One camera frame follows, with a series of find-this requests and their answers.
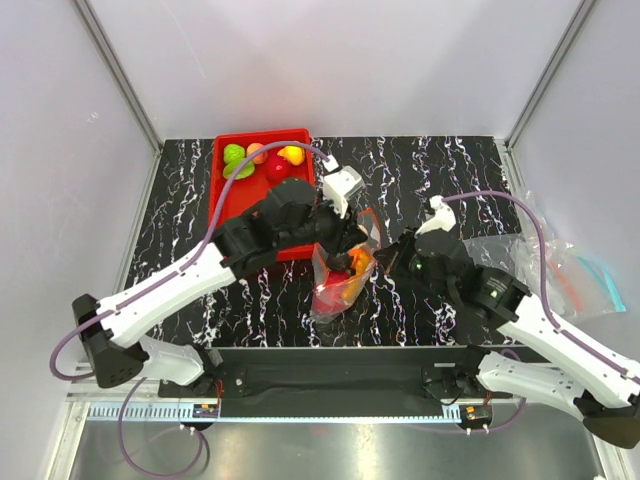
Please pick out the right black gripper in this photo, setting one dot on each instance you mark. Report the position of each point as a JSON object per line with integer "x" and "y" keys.
{"x": 389, "y": 255}

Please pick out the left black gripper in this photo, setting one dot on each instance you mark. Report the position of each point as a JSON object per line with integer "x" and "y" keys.
{"x": 346, "y": 232}

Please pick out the orange pumpkin toy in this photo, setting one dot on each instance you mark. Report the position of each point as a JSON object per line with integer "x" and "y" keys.
{"x": 360, "y": 260}

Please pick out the dark mangosteen toy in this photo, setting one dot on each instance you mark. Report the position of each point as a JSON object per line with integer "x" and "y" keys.
{"x": 339, "y": 263}

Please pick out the orange ginger root toy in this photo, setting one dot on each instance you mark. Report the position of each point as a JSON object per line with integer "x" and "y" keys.
{"x": 351, "y": 291}

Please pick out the clear bag orange zipper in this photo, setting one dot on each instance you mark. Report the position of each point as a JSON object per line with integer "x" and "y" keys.
{"x": 368, "y": 224}

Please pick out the pink dragon fruit toy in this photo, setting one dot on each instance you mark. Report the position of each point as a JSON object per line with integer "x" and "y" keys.
{"x": 327, "y": 295}

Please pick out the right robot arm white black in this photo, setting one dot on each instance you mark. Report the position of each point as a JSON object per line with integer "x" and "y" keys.
{"x": 582, "y": 378}

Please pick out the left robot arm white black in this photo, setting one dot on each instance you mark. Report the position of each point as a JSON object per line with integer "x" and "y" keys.
{"x": 115, "y": 336}

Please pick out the spare zip bags pile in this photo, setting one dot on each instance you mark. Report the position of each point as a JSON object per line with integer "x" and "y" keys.
{"x": 578, "y": 287}

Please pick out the red apple toy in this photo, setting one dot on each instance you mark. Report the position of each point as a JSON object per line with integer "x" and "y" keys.
{"x": 277, "y": 169}

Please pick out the red plastic tray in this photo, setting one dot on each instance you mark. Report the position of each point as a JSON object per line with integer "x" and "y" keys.
{"x": 244, "y": 193}

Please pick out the yellow pear toy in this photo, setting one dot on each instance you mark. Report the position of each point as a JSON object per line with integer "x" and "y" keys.
{"x": 294, "y": 155}

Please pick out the green starfruit toy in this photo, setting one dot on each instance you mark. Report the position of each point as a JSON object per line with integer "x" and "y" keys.
{"x": 238, "y": 169}

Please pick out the peach toy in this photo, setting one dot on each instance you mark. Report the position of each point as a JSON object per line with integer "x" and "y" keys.
{"x": 251, "y": 152}

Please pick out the green bumpy fruit toy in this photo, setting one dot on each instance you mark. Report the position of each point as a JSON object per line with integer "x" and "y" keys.
{"x": 233, "y": 153}

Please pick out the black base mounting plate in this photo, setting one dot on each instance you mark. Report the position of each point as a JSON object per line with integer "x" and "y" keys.
{"x": 358, "y": 377}

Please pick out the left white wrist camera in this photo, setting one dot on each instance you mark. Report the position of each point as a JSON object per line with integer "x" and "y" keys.
{"x": 339, "y": 185}

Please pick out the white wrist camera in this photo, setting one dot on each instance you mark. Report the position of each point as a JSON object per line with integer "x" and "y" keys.
{"x": 442, "y": 217}
{"x": 339, "y": 185}

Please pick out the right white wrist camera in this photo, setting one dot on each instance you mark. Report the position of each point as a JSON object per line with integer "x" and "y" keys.
{"x": 442, "y": 217}

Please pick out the white slotted cable duct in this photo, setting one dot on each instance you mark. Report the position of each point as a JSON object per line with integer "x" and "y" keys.
{"x": 232, "y": 412}

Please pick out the left aluminium frame post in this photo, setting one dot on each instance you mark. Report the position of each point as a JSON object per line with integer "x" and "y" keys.
{"x": 94, "y": 28}

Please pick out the aluminium frame post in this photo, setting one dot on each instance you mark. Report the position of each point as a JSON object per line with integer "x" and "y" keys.
{"x": 94, "y": 28}
{"x": 573, "y": 29}

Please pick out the right aluminium frame post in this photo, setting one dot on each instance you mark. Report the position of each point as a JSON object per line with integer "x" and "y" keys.
{"x": 573, "y": 29}

